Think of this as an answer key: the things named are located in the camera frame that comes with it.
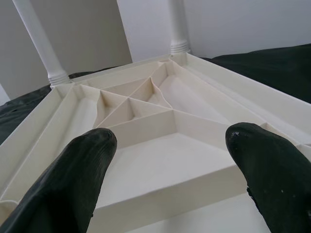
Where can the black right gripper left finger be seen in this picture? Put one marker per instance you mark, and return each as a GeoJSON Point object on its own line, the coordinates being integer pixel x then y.
{"type": "Point", "coordinates": [56, 184]}

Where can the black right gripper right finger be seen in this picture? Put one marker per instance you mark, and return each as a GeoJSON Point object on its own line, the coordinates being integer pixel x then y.
{"type": "Point", "coordinates": [279, 182]}

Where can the white plastic table top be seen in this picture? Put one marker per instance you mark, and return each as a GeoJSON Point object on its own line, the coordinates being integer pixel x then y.
{"type": "Point", "coordinates": [155, 155]}

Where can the white plastic table leg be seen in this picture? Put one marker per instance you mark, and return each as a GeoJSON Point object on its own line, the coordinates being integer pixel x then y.
{"type": "Point", "coordinates": [39, 41]}
{"type": "Point", "coordinates": [179, 24]}

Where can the black cloth table cover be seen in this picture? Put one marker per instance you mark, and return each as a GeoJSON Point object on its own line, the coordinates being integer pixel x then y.
{"type": "Point", "coordinates": [267, 72]}

